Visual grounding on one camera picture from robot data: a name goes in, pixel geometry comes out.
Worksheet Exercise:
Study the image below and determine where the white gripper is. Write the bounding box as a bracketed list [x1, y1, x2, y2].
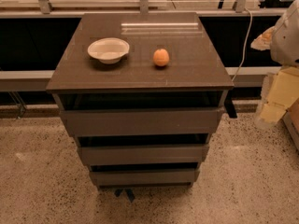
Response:
[250, 26, 299, 129]

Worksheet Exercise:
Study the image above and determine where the grey top drawer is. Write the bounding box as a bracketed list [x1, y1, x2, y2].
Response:
[61, 108, 223, 137]

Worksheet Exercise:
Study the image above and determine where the grey drawer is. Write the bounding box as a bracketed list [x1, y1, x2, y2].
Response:
[90, 169, 199, 186]
[61, 108, 223, 137]
[78, 145, 209, 166]

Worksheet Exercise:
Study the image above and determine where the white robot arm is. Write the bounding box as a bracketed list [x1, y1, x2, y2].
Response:
[250, 0, 299, 129]

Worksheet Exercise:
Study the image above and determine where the grey middle drawer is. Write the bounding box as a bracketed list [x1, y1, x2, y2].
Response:
[78, 145, 209, 166]

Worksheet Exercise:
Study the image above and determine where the grey drawer cabinet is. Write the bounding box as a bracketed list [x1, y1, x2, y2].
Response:
[46, 11, 235, 189]

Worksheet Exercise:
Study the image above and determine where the grey bottom drawer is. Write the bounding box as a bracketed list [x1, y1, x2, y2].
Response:
[90, 169, 199, 186]

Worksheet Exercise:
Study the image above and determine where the orange fruit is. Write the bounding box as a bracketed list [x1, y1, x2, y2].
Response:
[153, 49, 170, 67]

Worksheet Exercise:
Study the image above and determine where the white bowl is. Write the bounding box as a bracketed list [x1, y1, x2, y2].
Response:
[87, 38, 130, 64]

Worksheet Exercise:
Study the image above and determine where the metal window railing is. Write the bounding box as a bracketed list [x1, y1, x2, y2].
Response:
[0, 0, 299, 17]

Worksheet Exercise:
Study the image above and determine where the white cable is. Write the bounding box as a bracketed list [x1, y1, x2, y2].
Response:
[231, 7, 254, 82]

